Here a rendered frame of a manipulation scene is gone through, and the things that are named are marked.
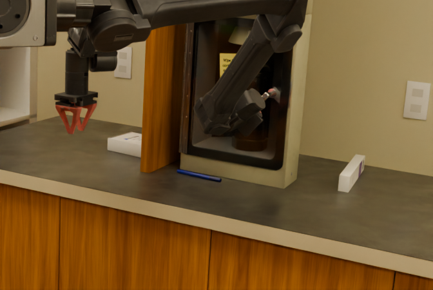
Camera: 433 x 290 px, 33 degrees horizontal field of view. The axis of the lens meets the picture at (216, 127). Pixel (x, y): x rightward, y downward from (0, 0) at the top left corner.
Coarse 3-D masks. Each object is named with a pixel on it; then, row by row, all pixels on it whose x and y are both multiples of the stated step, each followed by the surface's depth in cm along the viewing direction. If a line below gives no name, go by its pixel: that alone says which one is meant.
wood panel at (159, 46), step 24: (168, 48) 205; (144, 72) 200; (168, 72) 207; (144, 96) 202; (168, 96) 209; (144, 120) 203; (168, 120) 212; (144, 144) 204; (168, 144) 214; (144, 168) 206
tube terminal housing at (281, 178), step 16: (256, 16) 194; (304, 32) 195; (304, 48) 197; (304, 64) 199; (304, 80) 202; (288, 112) 195; (288, 128) 196; (288, 144) 197; (192, 160) 209; (208, 160) 207; (288, 160) 199; (224, 176) 206; (240, 176) 204; (256, 176) 202; (272, 176) 200; (288, 176) 201
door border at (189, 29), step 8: (192, 24) 201; (192, 32) 201; (192, 40) 201; (184, 48) 203; (192, 48) 202; (192, 56) 202; (184, 64) 203; (184, 80) 205; (184, 88) 205; (184, 96) 206; (184, 104) 206; (184, 112) 206; (184, 120) 207; (184, 128) 207; (184, 136) 208; (184, 144) 208; (184, 152) 209
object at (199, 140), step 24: (216, 24) 198; (240, 24) 195; (216, 48) 199; (192, 72) 203; (216, 72) 200; (264, 72) 194; (288, 72) 192; (192, 96) 205; (288, 96) 193; (192, 120) 206; (264, 120) 197; (192, 144) 207; (216, 144) 204; (240, 144) 201; (264, 144) 198; (264, 168) 199
